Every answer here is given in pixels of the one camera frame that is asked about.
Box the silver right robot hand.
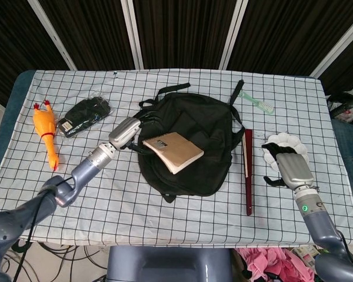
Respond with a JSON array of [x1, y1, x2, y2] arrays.
[[261, 142, 315, 189]]

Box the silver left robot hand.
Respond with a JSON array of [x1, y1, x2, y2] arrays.
[[108, 113, 154, 154]]

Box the brown cover notebook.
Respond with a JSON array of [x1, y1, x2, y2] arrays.
[[142, 132, 205, 175]]

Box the black backpack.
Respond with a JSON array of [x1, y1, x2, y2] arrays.
[[136, 79, 245, 204]]

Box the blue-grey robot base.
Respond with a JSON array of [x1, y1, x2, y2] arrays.
[[106, 246, 234, 282]]

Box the white flower-shaped paint palette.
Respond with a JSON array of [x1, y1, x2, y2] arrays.
[[263, 132, 309, 172]]

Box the dark red folded fan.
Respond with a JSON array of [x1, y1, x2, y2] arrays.
[[241, 129, 254, 217]]

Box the black gloves in plastic pack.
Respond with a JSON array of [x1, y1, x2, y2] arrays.
[[56, 93, 113, 139]]

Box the blue jeans fabric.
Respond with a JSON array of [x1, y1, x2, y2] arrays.
[[330, 117, 353, 213]]

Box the light green brush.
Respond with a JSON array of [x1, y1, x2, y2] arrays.
[[238, 90, 275, 115]]

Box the orange rubber chicken toy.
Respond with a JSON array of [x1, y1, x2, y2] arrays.
[[32, 99, 60, 172]]

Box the pink cloth pile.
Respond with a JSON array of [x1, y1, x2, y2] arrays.
[[237, 247, 316, 282]]

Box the white black-checked tablecloth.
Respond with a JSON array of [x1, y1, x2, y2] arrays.
[[0, 69, 353, 246]]

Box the black corrugated hose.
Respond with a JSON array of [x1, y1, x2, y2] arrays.
[[326, 92, 353, 119]]

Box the white screen frame post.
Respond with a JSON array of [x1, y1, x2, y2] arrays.
[[120, 0, 144, 71], [27, 0, 78, 71], [309, 11, 353, 79], [219, 0, 249, 71]]

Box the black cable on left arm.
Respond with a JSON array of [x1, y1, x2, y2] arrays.
[[13, 176, 73, 282]]

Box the black floor cables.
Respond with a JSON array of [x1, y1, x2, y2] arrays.
[[4, 239, 108, 282]]

